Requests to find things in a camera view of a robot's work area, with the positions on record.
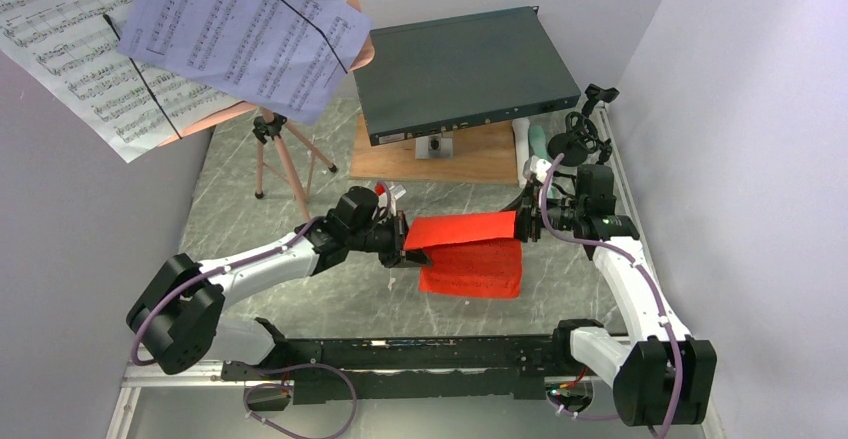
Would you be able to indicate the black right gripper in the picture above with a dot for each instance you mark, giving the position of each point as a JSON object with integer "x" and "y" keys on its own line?
{"x": 528, "y": 224}

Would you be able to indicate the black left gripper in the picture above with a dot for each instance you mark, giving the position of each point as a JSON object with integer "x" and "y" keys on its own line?
{"x": 400, "y": 229}

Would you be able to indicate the red sheet music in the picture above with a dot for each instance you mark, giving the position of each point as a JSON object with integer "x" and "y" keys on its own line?
{"x": 471, "y": 255}

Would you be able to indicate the mint green microphone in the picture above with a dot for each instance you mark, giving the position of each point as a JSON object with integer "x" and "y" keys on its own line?
{"x": 537, "y": 141}

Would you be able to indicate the white microphone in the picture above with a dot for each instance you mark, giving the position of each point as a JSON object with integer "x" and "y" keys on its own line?
{"x": 520, "y": 128}

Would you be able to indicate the black round-base mic stand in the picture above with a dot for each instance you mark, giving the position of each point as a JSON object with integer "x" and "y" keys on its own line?
{"x": 594, "y": 95}

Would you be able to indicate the black tripod mic stand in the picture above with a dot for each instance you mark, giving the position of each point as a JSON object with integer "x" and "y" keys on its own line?
{"x": 583, "y": 141}

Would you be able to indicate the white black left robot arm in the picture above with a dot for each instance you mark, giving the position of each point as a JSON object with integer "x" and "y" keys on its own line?
{"x": 176, "y": 321}

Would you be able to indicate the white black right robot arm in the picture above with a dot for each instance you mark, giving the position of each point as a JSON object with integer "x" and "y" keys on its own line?
{"x": 662, "y": 376}

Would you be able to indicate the wooden board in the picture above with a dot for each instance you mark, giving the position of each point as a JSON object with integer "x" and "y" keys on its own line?
{"x": 481, "y": 155}

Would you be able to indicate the lavender sheet music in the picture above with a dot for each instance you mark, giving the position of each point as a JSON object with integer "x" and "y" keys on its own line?
{"x": 162, "y": 33}

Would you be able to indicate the pink music stand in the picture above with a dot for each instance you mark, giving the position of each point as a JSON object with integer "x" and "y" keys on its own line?
{"x": 285, "y": 58}

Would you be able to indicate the white sheet music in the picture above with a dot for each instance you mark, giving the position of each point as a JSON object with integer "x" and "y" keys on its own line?
{"x": 70, "y": 47}

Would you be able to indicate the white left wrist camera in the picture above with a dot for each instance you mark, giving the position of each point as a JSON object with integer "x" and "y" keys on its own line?
{"x": 388, "y": 196}

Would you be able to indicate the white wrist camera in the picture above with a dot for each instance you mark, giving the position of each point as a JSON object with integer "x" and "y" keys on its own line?
{"x": 388, "y": 196}
{"x": 535, "y": 172}

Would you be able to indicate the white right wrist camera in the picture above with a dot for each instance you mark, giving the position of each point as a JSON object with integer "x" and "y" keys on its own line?
{"x": 535, "y": 172}

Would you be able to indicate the grey unit support bracket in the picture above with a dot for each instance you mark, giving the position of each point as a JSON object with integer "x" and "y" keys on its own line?
{"x": 434, "y": 146}

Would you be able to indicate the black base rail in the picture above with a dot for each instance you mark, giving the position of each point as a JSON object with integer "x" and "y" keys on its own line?
{"x": 522, "y": 367}

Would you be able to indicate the dark rack-mount audio unit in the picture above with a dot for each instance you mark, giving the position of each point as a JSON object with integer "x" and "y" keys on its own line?
{"x": 442, "y": 75}

